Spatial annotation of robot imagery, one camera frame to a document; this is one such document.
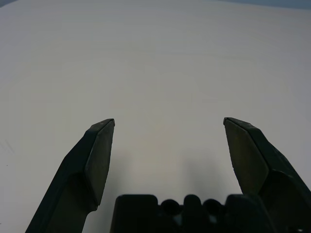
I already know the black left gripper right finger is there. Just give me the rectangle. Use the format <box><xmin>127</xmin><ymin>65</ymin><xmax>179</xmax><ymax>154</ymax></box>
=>
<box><xmin>223</xmin><ymin>117</ymin><xmax>311</xmax><ymax>233</ymax></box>

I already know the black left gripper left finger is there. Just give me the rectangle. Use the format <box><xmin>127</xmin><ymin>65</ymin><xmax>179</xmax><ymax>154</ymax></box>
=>
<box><xmin>25</xmin><ymin>118</ymin><xmax>116</xmax><ymax>233</ymax></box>

